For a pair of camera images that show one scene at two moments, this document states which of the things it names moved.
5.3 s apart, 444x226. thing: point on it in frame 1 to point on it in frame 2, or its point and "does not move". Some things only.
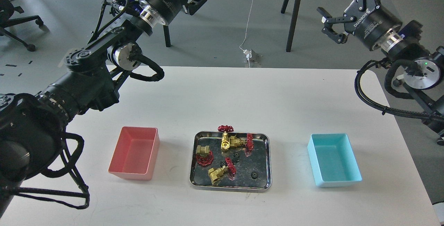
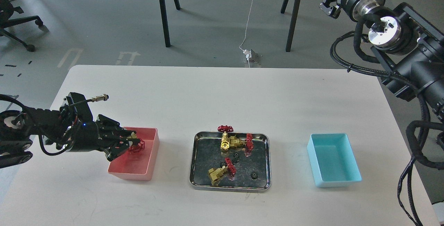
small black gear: (236, 157) does not move
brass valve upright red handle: (225, 144) does not move
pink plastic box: (135, 153) does not move
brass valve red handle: (205, 161) to (137, 148)
